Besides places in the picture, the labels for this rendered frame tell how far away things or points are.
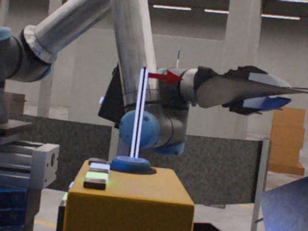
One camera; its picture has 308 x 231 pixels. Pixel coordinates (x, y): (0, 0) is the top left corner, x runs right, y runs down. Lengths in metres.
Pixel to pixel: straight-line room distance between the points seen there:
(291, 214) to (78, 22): 0.68
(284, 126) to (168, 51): 2.99
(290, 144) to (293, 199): 8.13
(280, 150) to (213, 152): 6.24
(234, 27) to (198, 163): 2.71
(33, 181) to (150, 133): 0.34
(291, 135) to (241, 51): 4.02
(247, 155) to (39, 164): 1.95
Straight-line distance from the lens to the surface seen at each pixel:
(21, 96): 7.69
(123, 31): 0.93
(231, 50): 5.11
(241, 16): 5.17
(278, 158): 8.92
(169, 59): 6.94
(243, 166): 2.87
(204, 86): 0.72
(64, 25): 1.17
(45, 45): 1.20
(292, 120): 8.88
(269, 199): 0.79
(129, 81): 0.91
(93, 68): 7.24
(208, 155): 2.69
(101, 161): 0.47
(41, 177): 1.09
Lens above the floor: 1.15
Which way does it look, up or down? 3 degrees down
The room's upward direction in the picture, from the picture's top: 7 degrees clockwise
